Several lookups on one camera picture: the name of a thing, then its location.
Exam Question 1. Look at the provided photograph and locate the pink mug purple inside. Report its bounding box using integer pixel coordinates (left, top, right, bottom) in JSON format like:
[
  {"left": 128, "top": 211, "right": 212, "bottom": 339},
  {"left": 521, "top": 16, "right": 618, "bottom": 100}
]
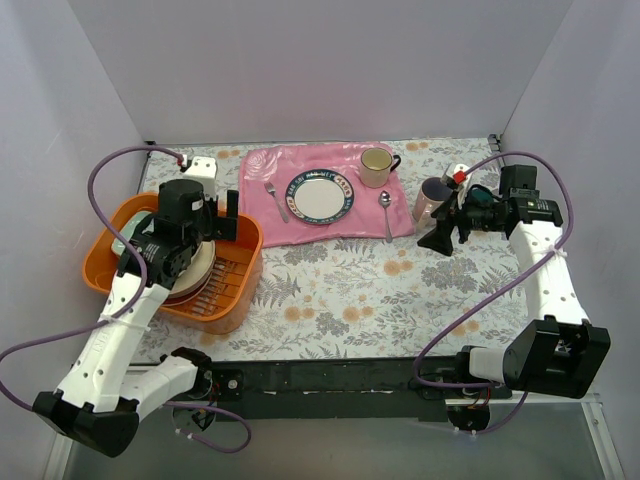
[{"left": 412, "top": 177, "right": 452, "bottom": 230}]

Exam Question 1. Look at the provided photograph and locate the cream and pink branch plate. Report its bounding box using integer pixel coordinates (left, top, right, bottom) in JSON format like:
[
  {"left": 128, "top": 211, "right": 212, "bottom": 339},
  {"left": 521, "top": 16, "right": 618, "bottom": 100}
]
[{"left": 168, "top": 241, "right": 216, "bottom": 301}]

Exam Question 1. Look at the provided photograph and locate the dark green mug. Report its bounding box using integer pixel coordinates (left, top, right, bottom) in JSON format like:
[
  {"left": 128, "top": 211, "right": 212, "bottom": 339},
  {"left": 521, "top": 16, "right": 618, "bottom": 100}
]
[{"left": 466, "top": 184, "right": 495, "bottom": 205}]

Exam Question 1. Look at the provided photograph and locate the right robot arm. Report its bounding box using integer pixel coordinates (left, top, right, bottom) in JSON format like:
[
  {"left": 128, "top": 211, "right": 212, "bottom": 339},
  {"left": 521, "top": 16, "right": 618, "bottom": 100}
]
[{"left": 418, "top": 165, "right": 611, "bottom": 399}]

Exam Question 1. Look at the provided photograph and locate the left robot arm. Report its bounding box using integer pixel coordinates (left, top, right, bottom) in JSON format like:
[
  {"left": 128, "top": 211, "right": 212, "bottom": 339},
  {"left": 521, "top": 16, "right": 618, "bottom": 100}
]
[{"left": 33, "top": 180, "right": 237, "bottom": 457}]

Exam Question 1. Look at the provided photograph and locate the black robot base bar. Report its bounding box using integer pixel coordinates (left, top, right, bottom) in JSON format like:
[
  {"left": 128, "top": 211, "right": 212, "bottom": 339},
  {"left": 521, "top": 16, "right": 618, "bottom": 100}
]
[{"left": 195, "top": 356, "right": 482, "bottom": 422}]

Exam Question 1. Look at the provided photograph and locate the orange plastic bin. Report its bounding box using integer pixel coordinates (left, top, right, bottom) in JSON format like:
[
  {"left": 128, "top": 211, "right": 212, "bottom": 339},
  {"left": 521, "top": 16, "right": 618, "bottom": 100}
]
[{"left": 83, "top": 213, "right": 263, "bottom": 335}]

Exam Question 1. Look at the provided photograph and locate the metal fork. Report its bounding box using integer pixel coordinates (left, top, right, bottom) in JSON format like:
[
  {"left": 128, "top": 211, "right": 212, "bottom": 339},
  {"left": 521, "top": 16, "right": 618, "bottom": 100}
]
[{"left": 264, "top": 182, "right": 290, "bottom": 223}]

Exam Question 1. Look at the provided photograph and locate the pink cloth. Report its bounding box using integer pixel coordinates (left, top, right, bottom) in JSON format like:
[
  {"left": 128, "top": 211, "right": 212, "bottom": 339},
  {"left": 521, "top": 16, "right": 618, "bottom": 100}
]
[{"left": 238, "top": 142, "right": 414, "bottom": 248}]

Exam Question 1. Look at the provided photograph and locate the metal spoon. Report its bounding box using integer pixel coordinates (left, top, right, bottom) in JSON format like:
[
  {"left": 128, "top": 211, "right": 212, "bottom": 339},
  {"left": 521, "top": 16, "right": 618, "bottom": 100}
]
[{"left": 378, "top": 191, "right": 393, "bottom": 243}]

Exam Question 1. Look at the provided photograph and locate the floral tablecloth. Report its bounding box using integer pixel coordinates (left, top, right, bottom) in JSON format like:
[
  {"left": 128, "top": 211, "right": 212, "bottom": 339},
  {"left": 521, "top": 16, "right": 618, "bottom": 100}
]
[{"left": 138, "top": 137, "right": 557, "bottom": 360}]

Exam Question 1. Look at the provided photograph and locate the white plate green rim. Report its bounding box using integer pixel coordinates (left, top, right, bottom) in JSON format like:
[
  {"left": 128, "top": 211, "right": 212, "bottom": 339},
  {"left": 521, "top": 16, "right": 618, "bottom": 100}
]
[{"left": 285, "top": 169, "right": 355, "bottom": 225}]

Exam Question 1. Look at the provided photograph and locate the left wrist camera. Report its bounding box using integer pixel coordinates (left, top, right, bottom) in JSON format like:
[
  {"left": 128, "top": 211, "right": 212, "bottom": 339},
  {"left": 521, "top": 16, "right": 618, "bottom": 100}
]
[{"left": 180, "top": 154, "right": 217, "bottom": 199}]

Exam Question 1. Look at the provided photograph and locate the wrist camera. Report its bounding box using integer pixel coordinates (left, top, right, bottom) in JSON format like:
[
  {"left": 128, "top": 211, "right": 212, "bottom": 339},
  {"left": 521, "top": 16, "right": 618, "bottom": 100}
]
[
  {"left": 441, "top": 163, "right": 472, "bottom": 209},
  {"left": 180, "top": 154, "right": 217, "bottom": 199}
]

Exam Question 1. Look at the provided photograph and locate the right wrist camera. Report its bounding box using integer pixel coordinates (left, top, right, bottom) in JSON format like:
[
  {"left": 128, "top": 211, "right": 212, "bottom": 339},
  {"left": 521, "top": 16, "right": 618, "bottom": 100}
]
[{"left": 441, "top": 163, "right": 472, "bottom": 209}]

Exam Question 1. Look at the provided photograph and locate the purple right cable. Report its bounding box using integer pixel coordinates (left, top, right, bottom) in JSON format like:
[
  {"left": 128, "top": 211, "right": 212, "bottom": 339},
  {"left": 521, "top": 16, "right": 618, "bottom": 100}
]
[{"left": 413, "top": 151, "right": 574, "bottom": 434}]

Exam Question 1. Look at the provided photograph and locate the aluminium frame rail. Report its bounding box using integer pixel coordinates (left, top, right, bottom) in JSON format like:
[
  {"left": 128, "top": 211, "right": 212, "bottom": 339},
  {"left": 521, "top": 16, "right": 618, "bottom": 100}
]
[{"left": 488, "top": 133, "right": 571, "bottom": 361}]

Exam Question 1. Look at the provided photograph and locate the cream mug black handle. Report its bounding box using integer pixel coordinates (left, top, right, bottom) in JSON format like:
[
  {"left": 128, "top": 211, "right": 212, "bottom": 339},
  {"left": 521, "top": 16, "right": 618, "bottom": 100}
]
[{"left": 359, "top": 148, "right": 401, "bottom": 188}]

